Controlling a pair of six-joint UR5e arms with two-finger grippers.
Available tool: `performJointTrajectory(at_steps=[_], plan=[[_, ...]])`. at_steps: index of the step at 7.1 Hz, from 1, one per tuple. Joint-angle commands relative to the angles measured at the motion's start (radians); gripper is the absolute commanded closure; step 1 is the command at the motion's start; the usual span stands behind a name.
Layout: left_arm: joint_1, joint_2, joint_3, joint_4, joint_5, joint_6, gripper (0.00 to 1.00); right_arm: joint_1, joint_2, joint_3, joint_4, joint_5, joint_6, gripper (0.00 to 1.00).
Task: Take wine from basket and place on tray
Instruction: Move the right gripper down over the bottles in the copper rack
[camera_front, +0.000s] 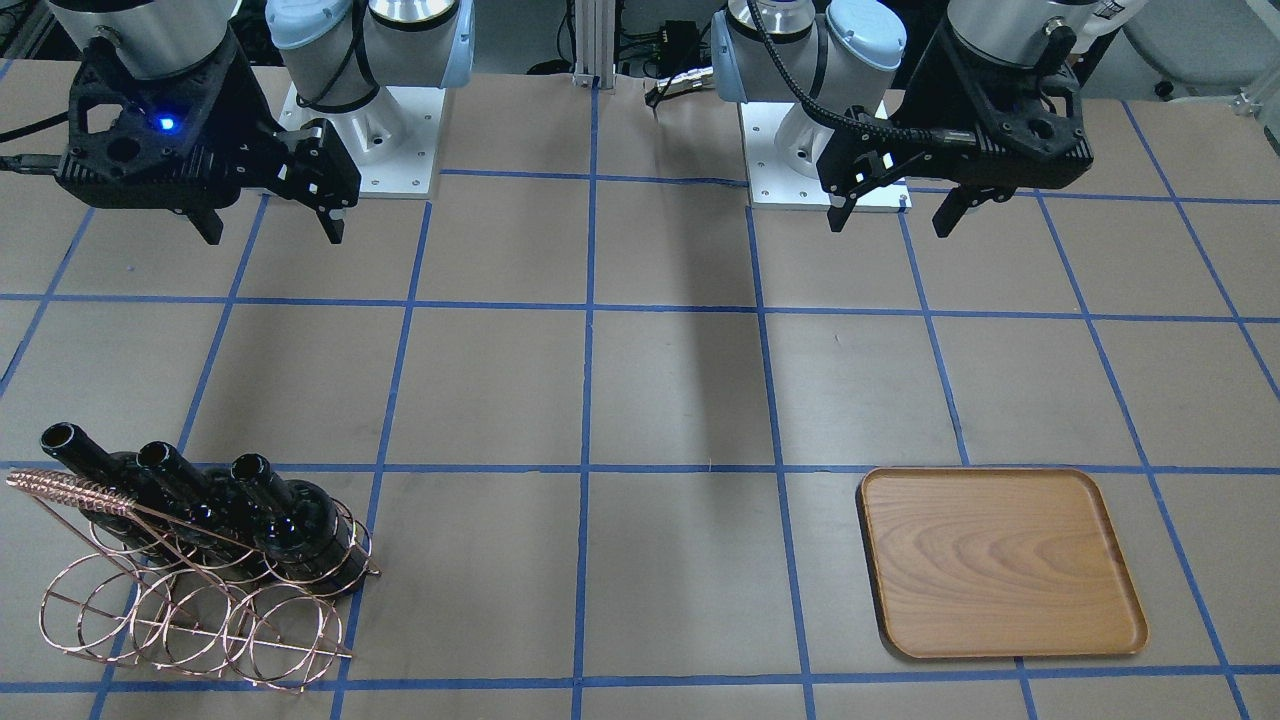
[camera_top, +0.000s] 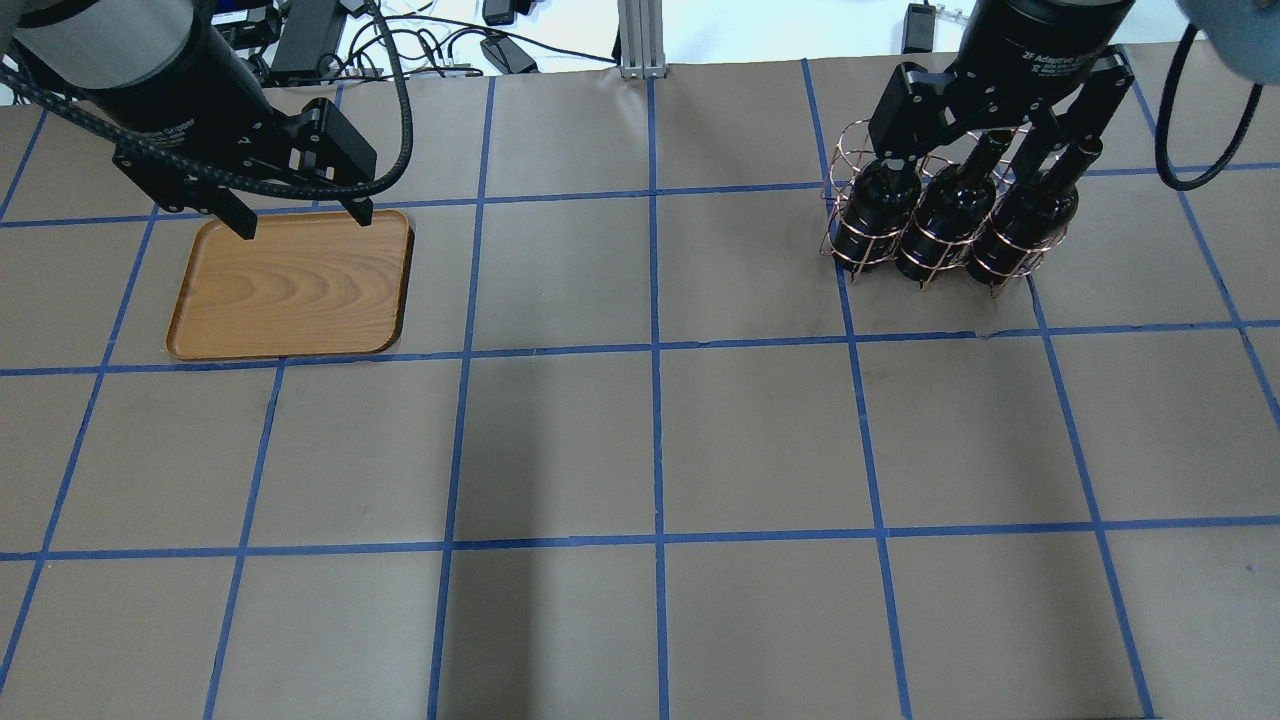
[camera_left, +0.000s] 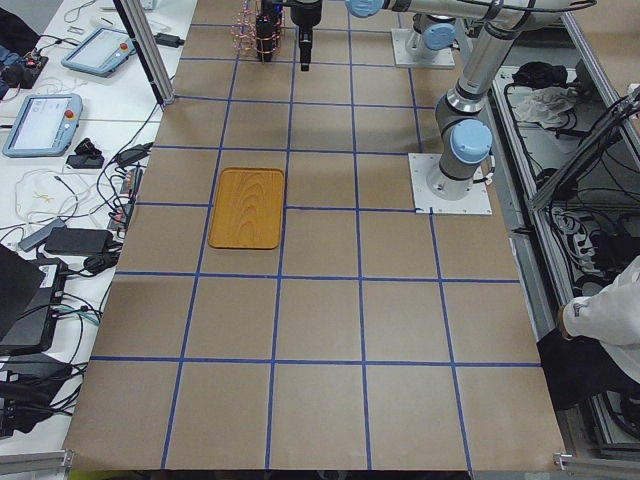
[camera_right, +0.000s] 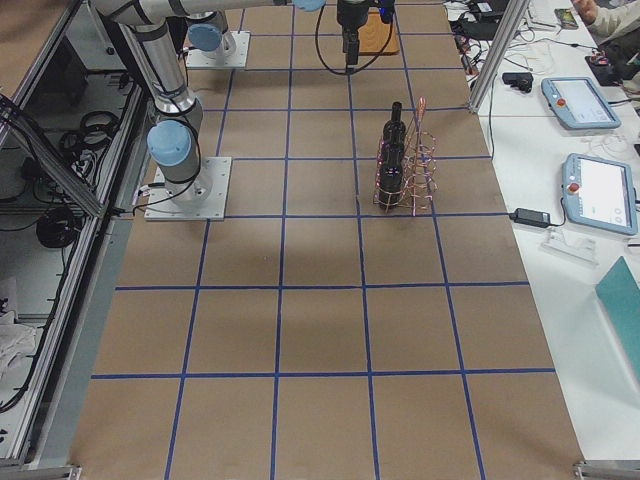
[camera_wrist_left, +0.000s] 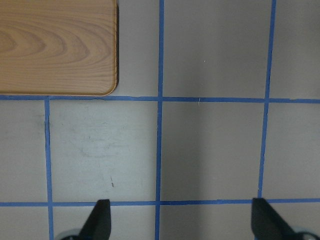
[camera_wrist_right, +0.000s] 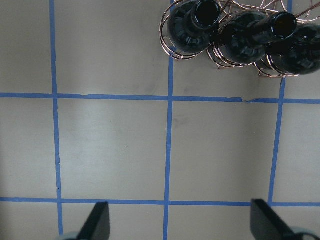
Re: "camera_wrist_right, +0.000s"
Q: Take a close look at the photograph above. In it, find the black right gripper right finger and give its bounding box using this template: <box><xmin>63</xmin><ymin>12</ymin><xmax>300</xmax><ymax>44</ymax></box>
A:
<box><xmin>250</xmin><ymin>199</ymin><xmax>300</xmax><ymax>240</ymax></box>

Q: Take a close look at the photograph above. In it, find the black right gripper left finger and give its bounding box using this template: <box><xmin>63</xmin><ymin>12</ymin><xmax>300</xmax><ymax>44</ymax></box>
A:
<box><xmin>77</xmin><ymin>201</ymin><xmax>110</xmax><ymax>240</ymax></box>

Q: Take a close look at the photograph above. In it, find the dark wine bottle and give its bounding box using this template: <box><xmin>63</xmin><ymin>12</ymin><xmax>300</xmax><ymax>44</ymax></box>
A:
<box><xmin>167</xmin><ymin>0</ymin><xmax>221</xmax><ymax>54</ymax></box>
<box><xmin>266</xmin><ymin>23</ymin><xmax>320</xmax><ymax>75</ymax></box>
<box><xmin>218</xmin><ymin>10</ymin><xmax>297</xmax><ymax>64</ymax></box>

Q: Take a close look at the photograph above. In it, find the copper wire bottle basket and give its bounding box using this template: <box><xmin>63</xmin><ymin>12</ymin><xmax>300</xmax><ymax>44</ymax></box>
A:
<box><xmin>159</xmin><ymin>0</ymin><xmax>313</xmax><ymax>79</ymax></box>

